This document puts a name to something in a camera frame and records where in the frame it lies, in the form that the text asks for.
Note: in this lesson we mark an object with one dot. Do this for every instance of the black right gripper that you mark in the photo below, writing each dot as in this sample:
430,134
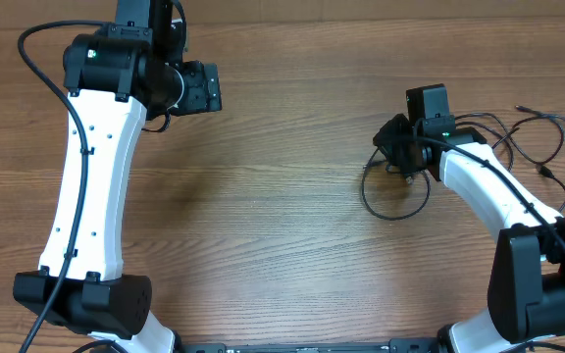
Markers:
385,142

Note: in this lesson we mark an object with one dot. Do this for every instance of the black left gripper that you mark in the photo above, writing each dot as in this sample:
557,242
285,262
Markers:
205,88

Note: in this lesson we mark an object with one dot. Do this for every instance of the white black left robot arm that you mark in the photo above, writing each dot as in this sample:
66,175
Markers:
118,78

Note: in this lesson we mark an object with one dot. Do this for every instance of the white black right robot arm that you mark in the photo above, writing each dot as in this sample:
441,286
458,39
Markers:
526,290

